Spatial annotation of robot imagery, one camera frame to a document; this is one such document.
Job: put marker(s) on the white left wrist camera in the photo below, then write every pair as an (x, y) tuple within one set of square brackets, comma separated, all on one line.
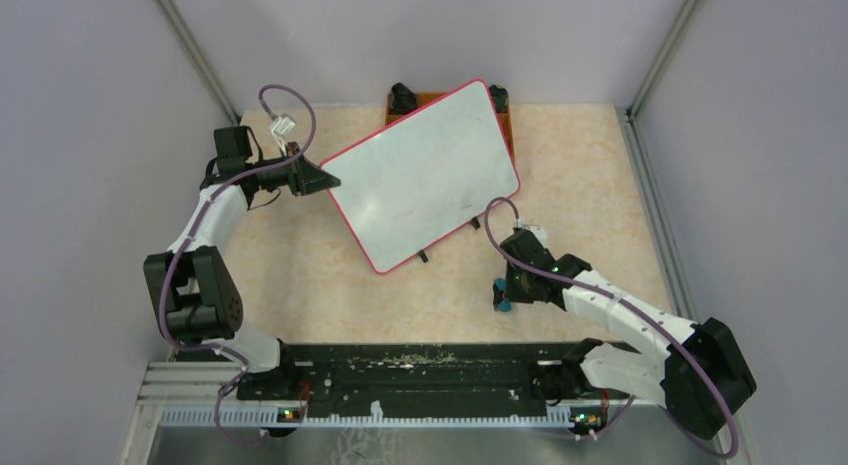
[(281, 125)]

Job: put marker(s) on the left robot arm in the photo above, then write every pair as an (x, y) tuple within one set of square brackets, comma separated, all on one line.
[(197, 305)]

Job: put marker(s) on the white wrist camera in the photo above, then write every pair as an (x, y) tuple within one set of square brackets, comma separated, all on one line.
[(538, 232), (281, 125)]

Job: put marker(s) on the metal wire whiteboard stand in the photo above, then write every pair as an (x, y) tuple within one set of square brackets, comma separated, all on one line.
[(473, 224)]

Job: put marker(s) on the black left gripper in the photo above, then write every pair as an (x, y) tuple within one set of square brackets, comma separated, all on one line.
[(305, 177)]

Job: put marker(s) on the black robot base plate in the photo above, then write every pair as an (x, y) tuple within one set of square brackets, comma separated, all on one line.
[(438, 381)]

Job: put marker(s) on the pink framed whiteboard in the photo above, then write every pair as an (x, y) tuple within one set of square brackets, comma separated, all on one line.
[(410, 184)]

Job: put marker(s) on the dark patterned cloth roll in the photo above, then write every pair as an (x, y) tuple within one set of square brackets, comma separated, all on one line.
[(402, 99)]

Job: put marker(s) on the wooden compartment box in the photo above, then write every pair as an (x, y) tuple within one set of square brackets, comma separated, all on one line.
[(425, 98)]

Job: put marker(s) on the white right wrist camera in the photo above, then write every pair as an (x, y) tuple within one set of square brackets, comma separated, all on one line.
[(538, 232)]

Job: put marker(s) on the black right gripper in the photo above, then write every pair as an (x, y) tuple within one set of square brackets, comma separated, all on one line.
[(512, 293)]

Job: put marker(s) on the blue whiteboard eraser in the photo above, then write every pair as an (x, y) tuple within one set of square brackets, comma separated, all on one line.
[(500, 302)]

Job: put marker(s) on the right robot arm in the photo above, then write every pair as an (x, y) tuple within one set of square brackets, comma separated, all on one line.
[(694, 371)]

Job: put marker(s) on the aluminium frame rail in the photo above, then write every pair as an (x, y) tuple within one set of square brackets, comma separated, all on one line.
[(193, 393)]

